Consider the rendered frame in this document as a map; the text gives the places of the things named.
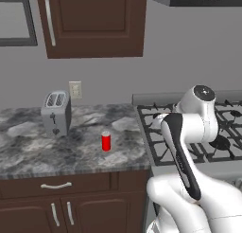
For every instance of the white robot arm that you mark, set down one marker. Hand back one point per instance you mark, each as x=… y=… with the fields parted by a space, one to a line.
x=195 y=123

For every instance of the red soda can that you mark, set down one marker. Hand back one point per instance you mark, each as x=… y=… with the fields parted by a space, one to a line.
x=106 y=142

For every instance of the silver gas stove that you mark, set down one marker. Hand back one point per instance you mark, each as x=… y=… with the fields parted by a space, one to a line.
x=176 y=148

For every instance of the silver toaster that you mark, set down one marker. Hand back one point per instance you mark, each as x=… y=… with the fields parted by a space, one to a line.
x=56 y=115

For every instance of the dark brown drawer front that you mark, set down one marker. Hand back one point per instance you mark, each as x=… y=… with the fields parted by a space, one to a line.
x=53 y=186

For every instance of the dark brown base cupboard door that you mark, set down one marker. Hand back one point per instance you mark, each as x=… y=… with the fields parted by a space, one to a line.
x=100 y=213
x=28 y=218

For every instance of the grey framed window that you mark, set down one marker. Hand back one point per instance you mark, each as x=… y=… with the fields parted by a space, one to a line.
x=15 y=17

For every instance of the white wall outlet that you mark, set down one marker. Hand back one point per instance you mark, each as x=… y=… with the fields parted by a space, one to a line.
x=75 y=90

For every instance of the dark brown wall cupboard door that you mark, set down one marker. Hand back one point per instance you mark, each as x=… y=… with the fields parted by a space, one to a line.
x=94 y=22

